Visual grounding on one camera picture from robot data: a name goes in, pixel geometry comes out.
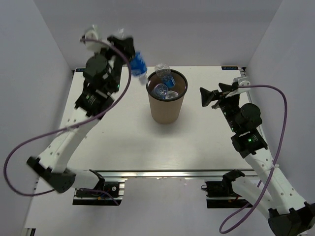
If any purple cable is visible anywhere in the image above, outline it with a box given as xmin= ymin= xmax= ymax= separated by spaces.
xmin=219 ymin=84 xmax=288 ymax=234
xmin=4 ymin=37 xmax=132 ymax=197

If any right blue corner sticker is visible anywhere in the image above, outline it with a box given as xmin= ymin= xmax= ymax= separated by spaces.
xmin=221 ymin=66 xmax=239 ymax=70

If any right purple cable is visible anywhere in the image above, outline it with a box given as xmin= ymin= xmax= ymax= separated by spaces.
xmin=219 ymin=84 xmax=288 ymax=234

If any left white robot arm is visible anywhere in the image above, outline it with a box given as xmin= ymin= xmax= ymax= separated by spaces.
xmin=27 ymin=26 xmax=135 ymax=196

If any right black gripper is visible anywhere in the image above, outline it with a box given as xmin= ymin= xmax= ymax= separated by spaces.
xmin=199 ymin=83 xmax=240 ymax=133

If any blue label bottle white cap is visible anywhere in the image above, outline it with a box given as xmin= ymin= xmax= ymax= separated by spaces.
xmin=155 ymin=63 xmax=176 ymax=89

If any green label plastic bottle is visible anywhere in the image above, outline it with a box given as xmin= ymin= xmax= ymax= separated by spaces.
xmin=165 ymin=90 xmax=179 ymax=99

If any small blue cap bottle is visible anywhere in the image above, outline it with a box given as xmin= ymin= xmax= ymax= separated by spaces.
xmin=152 ymin=83 xmax=169 ymax=99

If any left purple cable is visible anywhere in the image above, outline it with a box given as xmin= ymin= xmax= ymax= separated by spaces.
xmin=4 ymin=37 xmax=132 ymax=197

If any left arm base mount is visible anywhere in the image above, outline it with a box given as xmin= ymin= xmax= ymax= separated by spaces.
xmin=72 ymin=170 xmax=126 ymax=206

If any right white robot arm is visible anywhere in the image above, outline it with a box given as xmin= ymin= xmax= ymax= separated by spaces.
xmin=200 ymin=77 xmax=315 ymax=236

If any aluminium table front rail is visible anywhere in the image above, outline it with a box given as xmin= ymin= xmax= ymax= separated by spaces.
xmin=68 ymin=169 xmax=259 ymax=178

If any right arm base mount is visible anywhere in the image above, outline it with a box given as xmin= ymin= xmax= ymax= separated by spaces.
xmin=201 ymin=170 xmax=252 ymax=209

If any brown cylindrical paper bin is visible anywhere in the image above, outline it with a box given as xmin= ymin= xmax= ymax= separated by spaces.
xmin=146 ymin=69 xmax=188 ymax=124

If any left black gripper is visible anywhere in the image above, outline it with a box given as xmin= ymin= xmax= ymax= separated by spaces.
xmin=96 ymin=35 xmax=138 ymax=93

